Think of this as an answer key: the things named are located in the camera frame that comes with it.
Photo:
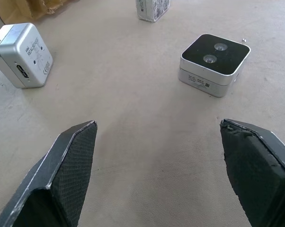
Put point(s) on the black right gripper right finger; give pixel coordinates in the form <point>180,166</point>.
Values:
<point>253,179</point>

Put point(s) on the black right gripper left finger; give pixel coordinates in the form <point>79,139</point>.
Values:
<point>62,179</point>

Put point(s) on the brown cardboard box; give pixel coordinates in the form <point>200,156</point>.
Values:
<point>33,7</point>

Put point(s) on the small silver screw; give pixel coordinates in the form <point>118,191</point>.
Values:
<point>244,40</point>

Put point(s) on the silver camera with black face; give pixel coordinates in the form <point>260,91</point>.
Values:
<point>213,61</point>

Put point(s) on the silver RealSense camera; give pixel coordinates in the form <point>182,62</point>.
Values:
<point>26,54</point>

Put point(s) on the white patterned box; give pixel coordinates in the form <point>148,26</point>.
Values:
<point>152,9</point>

